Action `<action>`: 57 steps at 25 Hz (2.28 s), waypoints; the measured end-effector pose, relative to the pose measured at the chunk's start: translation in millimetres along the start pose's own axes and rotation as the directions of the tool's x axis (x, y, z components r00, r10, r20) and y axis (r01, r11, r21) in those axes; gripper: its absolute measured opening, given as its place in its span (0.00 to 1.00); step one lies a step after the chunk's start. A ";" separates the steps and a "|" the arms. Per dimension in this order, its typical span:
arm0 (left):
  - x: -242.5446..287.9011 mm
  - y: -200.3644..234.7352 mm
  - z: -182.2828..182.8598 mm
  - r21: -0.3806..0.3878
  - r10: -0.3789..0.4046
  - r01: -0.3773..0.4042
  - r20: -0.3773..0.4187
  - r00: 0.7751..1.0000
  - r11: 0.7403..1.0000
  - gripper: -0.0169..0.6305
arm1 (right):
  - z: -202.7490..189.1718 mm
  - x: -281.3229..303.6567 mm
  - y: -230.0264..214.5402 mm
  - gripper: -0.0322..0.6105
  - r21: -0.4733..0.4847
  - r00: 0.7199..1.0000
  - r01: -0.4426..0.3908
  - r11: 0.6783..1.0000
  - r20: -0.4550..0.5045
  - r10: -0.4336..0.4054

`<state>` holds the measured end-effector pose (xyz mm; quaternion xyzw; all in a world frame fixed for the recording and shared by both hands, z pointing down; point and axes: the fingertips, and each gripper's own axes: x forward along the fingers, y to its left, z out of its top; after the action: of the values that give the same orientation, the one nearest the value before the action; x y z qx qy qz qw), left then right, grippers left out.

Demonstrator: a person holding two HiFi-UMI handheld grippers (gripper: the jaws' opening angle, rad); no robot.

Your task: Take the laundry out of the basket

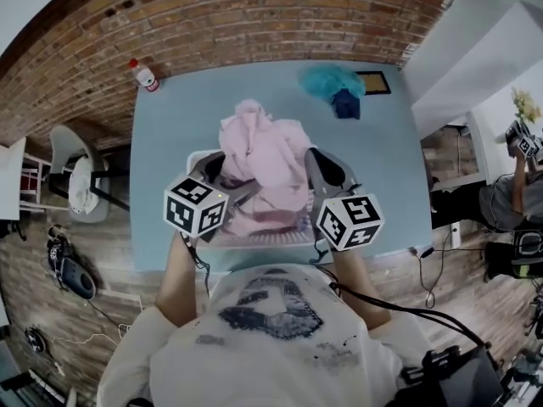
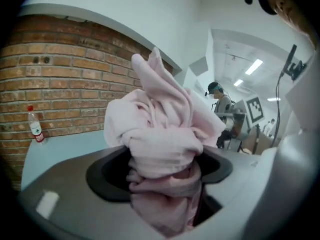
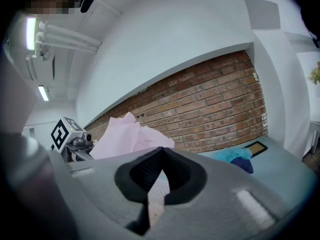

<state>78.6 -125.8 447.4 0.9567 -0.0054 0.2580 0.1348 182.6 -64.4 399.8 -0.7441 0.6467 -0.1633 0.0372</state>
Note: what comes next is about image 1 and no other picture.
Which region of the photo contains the person's white printed t-shirt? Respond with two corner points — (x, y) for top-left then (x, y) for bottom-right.
(97, 265), (429, 407)

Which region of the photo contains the yellow green plant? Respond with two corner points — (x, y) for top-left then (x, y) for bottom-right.
(511, 86), (543, 125)

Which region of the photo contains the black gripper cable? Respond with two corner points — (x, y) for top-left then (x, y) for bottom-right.
(316, 265), (493, 349)

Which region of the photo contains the person's left forearm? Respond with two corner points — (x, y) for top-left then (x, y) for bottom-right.
(154, 229), (213, 326)

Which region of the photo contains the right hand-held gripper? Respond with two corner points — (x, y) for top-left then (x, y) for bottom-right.
(305, 147), (386, 253)

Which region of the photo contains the black strapped headset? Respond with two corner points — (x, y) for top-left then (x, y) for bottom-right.
(46, 225), (73, 270)

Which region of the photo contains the white folding table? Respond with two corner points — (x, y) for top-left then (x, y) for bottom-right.
(0, 137), (46, 222)

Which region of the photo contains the pink garment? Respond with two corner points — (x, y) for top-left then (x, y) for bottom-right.
(218, 98), (313, 235)

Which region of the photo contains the black waist pack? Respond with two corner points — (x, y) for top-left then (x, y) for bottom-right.
(400, 344), (504, 407)

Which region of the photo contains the black floor cable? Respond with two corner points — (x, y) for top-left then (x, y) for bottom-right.
(409, 226), (489, 309)

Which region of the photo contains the turquoise fluffy cloth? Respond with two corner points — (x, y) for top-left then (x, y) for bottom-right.
(296, 64), (367, 105)

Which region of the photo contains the black framed cork board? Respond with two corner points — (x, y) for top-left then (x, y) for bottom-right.
(354, 70), (392, 97)

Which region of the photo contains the black rounded helmet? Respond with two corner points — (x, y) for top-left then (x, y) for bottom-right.
(59, 256), (97, 300)

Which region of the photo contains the dark blue cloth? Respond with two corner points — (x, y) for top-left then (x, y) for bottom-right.
(330, 87), (361, 120)

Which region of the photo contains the white crumpled garment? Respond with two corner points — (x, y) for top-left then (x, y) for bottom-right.
(67, 157), (101, 215)

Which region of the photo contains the white plastic laundry basket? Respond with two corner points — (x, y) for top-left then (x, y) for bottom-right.
(186, 148), (317, 249)

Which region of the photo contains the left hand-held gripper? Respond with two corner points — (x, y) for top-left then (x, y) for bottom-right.
(163, 153), (258, 244)

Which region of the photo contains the person's right forearm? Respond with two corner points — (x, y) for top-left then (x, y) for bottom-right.
(326, 248), (391, 338)

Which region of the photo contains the grey shell chair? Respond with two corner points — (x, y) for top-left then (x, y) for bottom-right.
(48, 125), (131, 224)

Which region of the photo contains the white desk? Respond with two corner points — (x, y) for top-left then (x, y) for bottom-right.
(466, 70), (543, 177)

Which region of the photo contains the black round device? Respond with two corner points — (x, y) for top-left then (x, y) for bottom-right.
(24, 327), (47, 354)

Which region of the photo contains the clear bottle with red cap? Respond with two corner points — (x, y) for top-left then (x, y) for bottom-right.
(128, 58), (160, 93)

